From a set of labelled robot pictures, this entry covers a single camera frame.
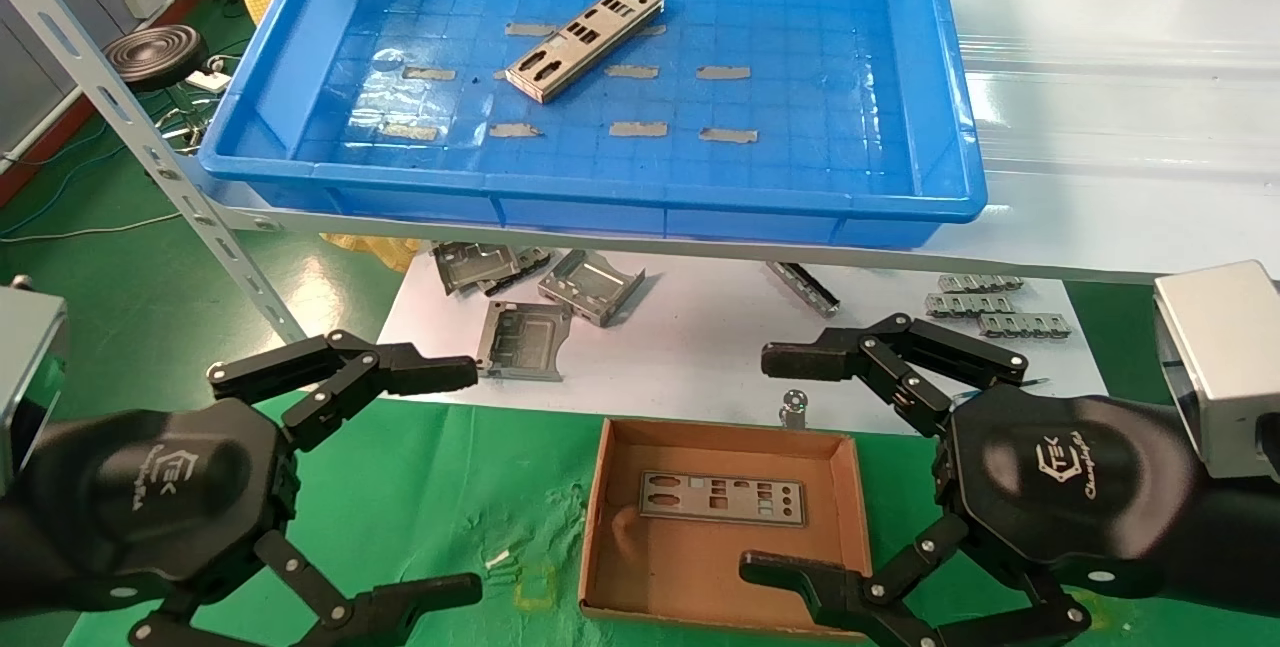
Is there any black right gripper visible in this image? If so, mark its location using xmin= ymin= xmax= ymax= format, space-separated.
xmin=738 ymin=313 xmax=1201 ymax=647

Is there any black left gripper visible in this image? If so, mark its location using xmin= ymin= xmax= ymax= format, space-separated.
xmin=20 ymin=330 xmax=483 ymax=647

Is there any metal IO shield plate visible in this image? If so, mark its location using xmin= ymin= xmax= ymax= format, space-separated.
xmin=638 ymin=470 xmax=809 ymax=529

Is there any shallow cardboard box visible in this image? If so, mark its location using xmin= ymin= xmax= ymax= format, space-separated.
xmin=578 ymin=416 xmax=873 ymax=640

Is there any blue plastic tray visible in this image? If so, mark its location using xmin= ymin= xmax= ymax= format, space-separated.
xmin=197 ymin=0 xmax=989 ymax=250

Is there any metal plate in tray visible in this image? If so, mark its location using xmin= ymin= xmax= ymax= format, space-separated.
xmin=504 ymin=0 xmax=666 ymax=104

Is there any green table cloth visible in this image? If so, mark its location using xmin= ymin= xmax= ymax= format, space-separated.
xmin=60 ymin=382 xmax=1280 ymax=647

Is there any white paper sheet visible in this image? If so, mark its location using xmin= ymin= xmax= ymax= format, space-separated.
xmin=378 ymin=242 xmax=1109 ymax=438

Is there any long metal clip strip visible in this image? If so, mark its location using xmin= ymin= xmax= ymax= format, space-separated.
xmin=765 ymin=260 xmax=841 ymax=319

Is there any short metal clip strip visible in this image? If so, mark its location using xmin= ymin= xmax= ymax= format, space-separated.
xmin=924 ymin=293 xmax=1019 ymax=318
xmin=937 ymin=273 xmax=1025 ymax=294
xmin=977 ymin=312 xmax=1073 ymax=340

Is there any dark metal connector part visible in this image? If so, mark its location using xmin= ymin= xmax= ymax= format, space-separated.
xmin=490 ymin=246 xmax=553 ymax=294

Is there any grey metal shelf deck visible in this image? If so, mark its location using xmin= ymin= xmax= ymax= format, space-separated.
xmin=185 ymin=0 xmax=1280 ymax=285

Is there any black round disc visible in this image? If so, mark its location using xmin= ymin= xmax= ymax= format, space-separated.
xmin=103 ymin=24 xmax=211 ymax=94

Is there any flat sheet metal bracket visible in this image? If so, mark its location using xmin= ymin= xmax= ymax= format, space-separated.
xmin=474 ymin=300 xmax=575 ymax=383

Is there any grey sheet metal bracket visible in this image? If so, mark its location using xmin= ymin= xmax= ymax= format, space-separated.
xmin=432 ymin=241 xmax=521 ymax=296

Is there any open sheet metal bracket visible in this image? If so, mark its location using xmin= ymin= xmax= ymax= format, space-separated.
xmin=537 ymin=248 xmax=647 ymax=329

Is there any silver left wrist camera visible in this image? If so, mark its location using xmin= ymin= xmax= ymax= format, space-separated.
xmin=0 ymin=277 xmax=69 ymax=488

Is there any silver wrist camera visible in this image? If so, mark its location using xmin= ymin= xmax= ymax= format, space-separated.
xmin=0 ymin=277 xmax=69 ymax=488
xmin=1152 ymin=260 xmax=1280 ymax=481

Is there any white floor cable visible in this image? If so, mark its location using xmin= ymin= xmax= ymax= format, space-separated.
xmin=0 ymin=212 xmax=183 ymax=245

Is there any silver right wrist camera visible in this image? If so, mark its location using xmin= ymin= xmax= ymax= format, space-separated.
xmin=1152 ymin=260 xmax=1280 ymax=481

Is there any perforated metal shelf post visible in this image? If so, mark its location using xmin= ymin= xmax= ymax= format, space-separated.
xmin=0 ymin=0 xmax=307 ymax=344

